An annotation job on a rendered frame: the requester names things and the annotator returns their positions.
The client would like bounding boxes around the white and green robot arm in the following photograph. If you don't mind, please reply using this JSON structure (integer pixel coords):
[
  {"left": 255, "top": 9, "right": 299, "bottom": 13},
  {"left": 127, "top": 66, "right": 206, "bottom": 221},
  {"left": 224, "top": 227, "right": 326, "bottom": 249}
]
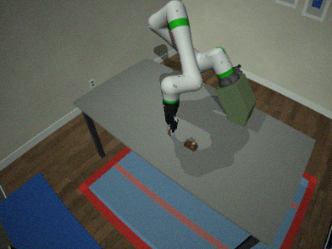
[{"left": 148, "top": 0, "right": 243, "bottom": 111}]

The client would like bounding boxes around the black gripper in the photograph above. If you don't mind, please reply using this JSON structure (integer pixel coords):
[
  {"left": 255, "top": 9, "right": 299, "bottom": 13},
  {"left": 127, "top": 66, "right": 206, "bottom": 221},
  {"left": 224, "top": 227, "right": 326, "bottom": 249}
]
[{"left": 164, "top": 108, "right": 179, "bottom": 136}]

